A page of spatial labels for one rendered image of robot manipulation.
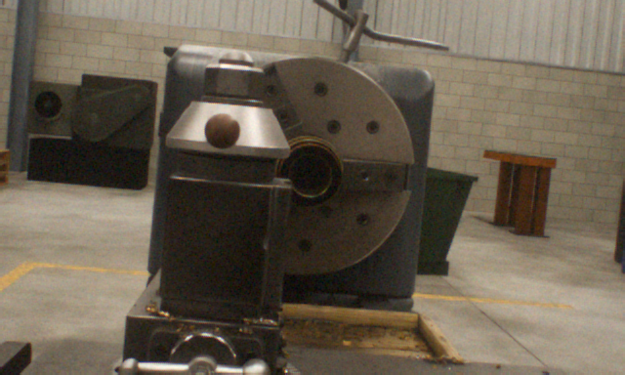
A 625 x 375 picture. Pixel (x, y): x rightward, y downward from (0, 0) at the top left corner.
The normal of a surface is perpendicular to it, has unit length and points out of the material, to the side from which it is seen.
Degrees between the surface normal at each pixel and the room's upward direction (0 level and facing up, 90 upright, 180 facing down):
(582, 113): 90
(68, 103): 90
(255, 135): 60
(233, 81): 90
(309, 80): 90
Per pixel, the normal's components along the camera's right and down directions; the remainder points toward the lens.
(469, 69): 0.07, 0.06
